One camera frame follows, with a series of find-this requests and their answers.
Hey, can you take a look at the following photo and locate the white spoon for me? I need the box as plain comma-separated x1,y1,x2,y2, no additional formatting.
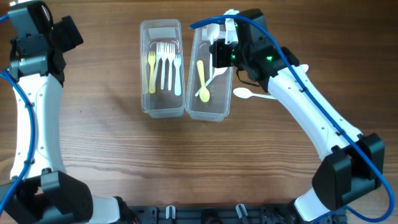
301,64,309,73
206,23,221,80
205,67,228,86
233,87,275,100

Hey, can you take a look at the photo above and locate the yellow plastic spoon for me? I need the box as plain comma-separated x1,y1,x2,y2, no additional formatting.
197,60,210,103

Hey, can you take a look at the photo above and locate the white plastic fork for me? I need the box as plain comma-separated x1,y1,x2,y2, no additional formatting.
167,43,175,91
152,42,164,89
160,42,168,90

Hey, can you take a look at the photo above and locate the light blue plastic fork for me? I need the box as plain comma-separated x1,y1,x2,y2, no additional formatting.
174,54,182,96

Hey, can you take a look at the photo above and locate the yellow plastic fork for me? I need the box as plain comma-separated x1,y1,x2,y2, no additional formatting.
148,51,156,93

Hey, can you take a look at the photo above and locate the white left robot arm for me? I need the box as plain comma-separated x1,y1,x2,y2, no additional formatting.
1,1,122,223

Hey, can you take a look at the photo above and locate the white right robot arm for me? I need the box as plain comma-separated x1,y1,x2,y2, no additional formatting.
194,9,388,223

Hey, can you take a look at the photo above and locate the clear right plastic container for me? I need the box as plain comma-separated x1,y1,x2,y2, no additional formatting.
185,24,234,122

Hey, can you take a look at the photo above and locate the clear plastic container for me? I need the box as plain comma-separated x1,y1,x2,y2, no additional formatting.
185,24,234,122
140,19,185,118

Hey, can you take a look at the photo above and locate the clear left plastic container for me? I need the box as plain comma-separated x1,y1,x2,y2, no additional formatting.
140,19,185,118

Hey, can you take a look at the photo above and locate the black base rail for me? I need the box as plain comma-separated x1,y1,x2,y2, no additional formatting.
118,203,306,224

